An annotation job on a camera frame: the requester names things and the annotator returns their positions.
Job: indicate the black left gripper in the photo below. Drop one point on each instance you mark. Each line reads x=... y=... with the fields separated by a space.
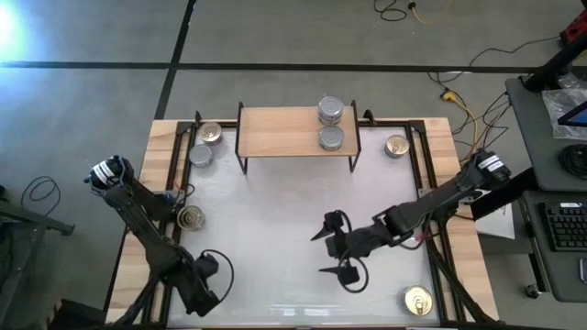
x=199 y=298

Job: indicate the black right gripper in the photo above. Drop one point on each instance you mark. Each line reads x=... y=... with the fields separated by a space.
x=348 y=245

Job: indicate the gold-lid blue-label can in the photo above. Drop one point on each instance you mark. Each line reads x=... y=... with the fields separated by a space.
x=191 y=217
x=210 y=132
x=417 y=300
x=396 y=146

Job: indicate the wooden shelf black metal frame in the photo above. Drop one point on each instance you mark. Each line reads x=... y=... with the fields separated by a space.
x=275 y=133

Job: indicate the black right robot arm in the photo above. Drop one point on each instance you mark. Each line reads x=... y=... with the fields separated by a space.
x=435 y=201

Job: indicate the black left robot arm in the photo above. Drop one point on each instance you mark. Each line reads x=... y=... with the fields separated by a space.
x=137 y=215

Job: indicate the white paper sheet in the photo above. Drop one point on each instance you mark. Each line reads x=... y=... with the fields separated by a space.
x=497 y=224

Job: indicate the dark grey metal stand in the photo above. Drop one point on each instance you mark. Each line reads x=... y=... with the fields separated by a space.
x=36 y=221

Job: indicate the black support beam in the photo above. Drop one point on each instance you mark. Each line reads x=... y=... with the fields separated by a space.
x=513 y=190

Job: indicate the small caster wheel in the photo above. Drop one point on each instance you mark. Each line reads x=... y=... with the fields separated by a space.
x=532 y=290

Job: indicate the grey desk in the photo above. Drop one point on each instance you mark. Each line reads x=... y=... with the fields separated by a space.
x=527 y=137
x=564 y=275

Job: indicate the black keyboard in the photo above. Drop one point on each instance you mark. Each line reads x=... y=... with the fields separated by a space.
x=566 y=227

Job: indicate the black phone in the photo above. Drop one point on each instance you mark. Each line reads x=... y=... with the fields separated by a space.
x=583 y=270

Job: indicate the black round coil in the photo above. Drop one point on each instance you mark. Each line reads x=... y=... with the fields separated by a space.
x=575 y=160

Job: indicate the clear plastic bag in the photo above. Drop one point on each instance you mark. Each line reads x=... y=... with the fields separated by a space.
x=557 y=105

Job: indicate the blue-screen tablet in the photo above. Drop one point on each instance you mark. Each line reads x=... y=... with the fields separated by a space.
x=577 y=117

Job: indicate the black stand pole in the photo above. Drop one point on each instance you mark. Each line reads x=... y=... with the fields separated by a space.
x=550 y=69

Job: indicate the black metal table frame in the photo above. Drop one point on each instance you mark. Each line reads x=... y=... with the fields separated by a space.
x=182 y=126

